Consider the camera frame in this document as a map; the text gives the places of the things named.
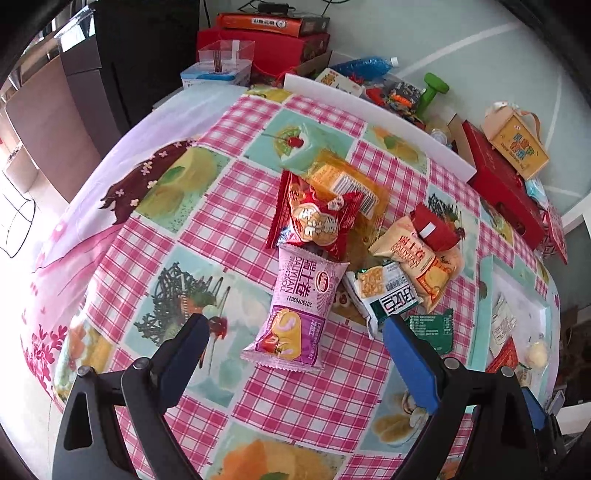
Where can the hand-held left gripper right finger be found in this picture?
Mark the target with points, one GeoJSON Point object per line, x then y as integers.
{"type": "Point", "coordinates": [411, 364]}

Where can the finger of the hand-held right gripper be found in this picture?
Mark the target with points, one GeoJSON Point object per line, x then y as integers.
{"type": "Point", "coordinates": [535, 410]}

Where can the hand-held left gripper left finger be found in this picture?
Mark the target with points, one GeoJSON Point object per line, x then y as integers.
{"type": "Point", "coordinates": [184, 360]}

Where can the green white wafer packet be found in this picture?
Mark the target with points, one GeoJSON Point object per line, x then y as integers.
{"type": "Point", "coordinates": [376, 290]}
{"type": "Point", "coordinates": [431, 327]}

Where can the clear pastry packet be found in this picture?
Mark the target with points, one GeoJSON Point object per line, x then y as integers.
{"type": "Point", "coordinates": [502, 321]}
{"type": "Point", "coordinates": [538, 355]}

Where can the long red snack packet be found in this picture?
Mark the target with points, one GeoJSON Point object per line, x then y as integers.
{"type": "Point", "coordinates": [505, 357]}

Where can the beige cracker packet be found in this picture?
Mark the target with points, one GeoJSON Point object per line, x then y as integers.
{"type": "Point", "coordinates": [411, 258]}

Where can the white tray with snacks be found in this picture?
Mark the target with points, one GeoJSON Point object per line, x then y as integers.
{"type": "Point", "coordinates": [526, 300]}

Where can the pink purple cake packet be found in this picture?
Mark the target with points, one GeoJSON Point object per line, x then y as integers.
{"type": "Point", "coordinates": [300, 300]}

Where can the dark red candy packet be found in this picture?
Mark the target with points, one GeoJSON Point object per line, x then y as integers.
{"type": "Point", "coordinates": [436, 228]}

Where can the red cartoon snack packet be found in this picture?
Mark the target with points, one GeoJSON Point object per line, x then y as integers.
{"type": "Point", "coordinates": [314, 217]}

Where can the orange clear cake packet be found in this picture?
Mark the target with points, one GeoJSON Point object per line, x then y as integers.
{"type": "Point", "coordinates": [346, 177]}

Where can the pink checked printed tablecloth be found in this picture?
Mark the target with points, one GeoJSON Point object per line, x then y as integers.
{"type": "Point", "coordinates": [221, 198]}

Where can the red patterned box lid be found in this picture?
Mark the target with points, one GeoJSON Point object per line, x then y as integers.
{"type": "Point", "coordinates": [556, 230]}

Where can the large red gift box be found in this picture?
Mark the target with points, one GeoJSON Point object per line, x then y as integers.
{"type": "Point", "coordinates": [498, 184]}

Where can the blue wet wipes pack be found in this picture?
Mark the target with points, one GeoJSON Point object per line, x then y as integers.
{"type": "Point", "coordinates": [538, 191]}

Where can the small white bottle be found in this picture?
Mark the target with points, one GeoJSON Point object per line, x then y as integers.
{"type": "Point", "coordinates": [438, 134]}

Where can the dark toy packet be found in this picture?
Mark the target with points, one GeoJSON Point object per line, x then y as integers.
{"type": "Point", "coordinates": [399, 94]}

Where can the large brown box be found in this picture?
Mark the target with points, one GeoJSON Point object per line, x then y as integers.
{"type": "Point", "coordinates": [46, 124]}

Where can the green dumbbell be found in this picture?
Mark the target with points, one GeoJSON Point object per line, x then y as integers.
{"type": "Point", "coordinates": [431, 90]}

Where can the blue tissue box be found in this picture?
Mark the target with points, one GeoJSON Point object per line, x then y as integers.
{"type": "Point", "coordinates": [214, 77]}

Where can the black cabinet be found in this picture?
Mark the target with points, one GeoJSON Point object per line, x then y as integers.
{"type": "Point", "coordinates": [138, 69]}

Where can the blue plastic bottle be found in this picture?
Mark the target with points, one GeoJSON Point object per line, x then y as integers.
{"type": "Point", "coordinates": [364, 67]}

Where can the clear plastic box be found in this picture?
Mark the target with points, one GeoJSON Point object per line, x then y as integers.
{"type": "Point", "coordinates": [226, 57]}

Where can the open cardboard box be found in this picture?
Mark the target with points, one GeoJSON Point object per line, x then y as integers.
{"type": "Point", "coordinates": [318, 64]}

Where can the red carton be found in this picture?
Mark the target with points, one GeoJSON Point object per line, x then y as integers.
{"type": "Point", "coordinates": [272, 55]}

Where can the dark red box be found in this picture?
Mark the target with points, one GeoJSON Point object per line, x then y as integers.
{"type": "Point", "coordinates": [316, 46]}

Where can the flat orange box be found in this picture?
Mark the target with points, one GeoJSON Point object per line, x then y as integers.
{"type": "Point", "coordinates": [268, 24]}

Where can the black power adapter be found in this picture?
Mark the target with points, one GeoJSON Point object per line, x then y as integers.
{"type": "Point", "coordinates": [277, 7]}

